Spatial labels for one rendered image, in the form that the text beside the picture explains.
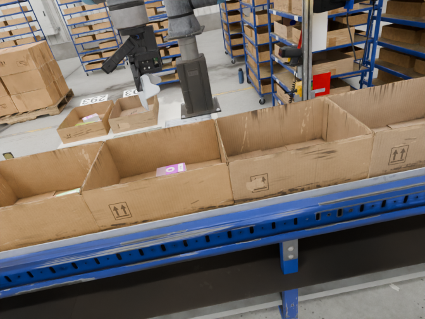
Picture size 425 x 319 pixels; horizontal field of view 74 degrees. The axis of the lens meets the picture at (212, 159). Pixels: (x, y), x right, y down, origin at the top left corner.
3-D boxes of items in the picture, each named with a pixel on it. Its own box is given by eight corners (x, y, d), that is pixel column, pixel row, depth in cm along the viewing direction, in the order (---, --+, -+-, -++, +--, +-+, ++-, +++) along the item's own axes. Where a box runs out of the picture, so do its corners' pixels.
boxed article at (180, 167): (160, 178, 102) (156, 168, 99) (187, 172, 102) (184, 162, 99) (159, 187, 97) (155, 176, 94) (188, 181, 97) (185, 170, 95)
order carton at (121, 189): (222, 158, 107) (215, 118, 98) (236, 211, 82) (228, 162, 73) (120, 179, 107) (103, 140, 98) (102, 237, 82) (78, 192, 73)
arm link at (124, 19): (105, 12, 67) (113, 9, 75) (112, 34, 69) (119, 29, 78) (143, 5, 67) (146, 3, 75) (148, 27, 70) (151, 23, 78)
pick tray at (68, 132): (117, 112, 208) (112, 99, 203) (107, 135, 176) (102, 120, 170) (79, 119, 208) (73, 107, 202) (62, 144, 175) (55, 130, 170)
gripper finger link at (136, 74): (141, 90, 74) (134, 56, 74) (136, 91, 74) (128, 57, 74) (145, 92, 79) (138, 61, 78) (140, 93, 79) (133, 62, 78)
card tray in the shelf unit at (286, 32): (274, 32, 266) (273, 20, 261) (305, 26, 265) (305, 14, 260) (286, 39, 232) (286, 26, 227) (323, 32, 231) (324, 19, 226)
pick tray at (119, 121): (159, 103, 209) (155, 90, 203) (157, 125, 176) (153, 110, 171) (121, 111, 208) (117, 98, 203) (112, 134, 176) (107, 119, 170)
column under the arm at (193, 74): (180, 104, 199) (169, 57, 182) (217, 97, 199) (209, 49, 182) (181, 119, 177) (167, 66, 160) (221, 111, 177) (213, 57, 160)
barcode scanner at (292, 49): (276, 65, 157) (278, 45, 151) (297, 64, 158) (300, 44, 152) (280, 68, 151) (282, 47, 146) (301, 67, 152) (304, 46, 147)
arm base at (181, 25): (172, 31, 172) (167, 14, 167) (202, 26, 169) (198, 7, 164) (166, 38, 157) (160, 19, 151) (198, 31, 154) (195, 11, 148)
